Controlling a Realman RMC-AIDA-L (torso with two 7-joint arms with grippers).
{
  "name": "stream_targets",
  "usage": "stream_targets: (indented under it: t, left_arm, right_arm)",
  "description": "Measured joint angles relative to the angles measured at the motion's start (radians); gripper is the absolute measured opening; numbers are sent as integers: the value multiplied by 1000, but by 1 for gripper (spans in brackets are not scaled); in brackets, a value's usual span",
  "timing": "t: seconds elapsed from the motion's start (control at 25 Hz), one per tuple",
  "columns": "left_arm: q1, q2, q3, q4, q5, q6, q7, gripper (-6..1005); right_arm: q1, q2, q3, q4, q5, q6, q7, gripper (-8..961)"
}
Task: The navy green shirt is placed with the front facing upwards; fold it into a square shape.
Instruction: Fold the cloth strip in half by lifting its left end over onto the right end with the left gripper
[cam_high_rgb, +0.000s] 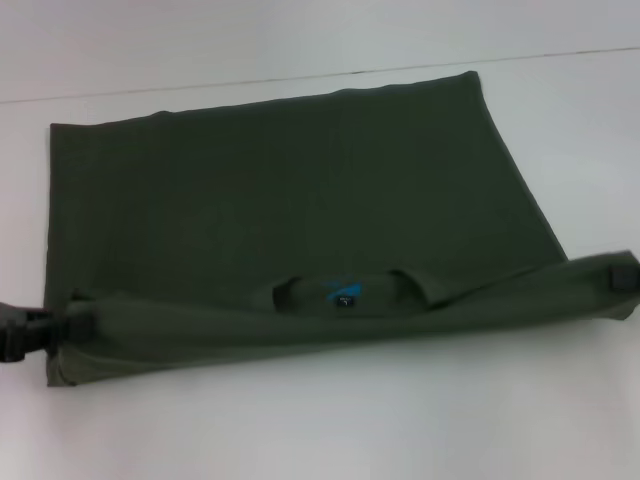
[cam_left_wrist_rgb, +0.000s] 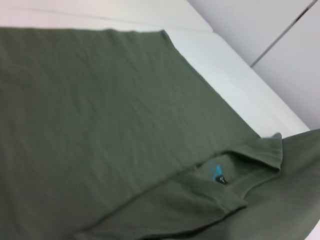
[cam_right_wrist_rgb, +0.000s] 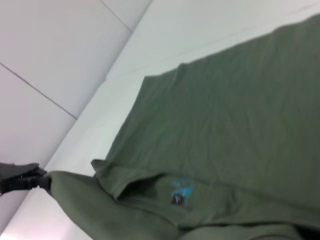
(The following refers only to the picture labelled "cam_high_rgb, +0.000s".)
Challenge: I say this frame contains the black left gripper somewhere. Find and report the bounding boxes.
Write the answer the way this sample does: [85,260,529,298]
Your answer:
[0,300,97,364]

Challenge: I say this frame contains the dark green FREE! t-shirt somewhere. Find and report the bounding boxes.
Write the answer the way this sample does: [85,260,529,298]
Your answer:
[43,70,640,389]

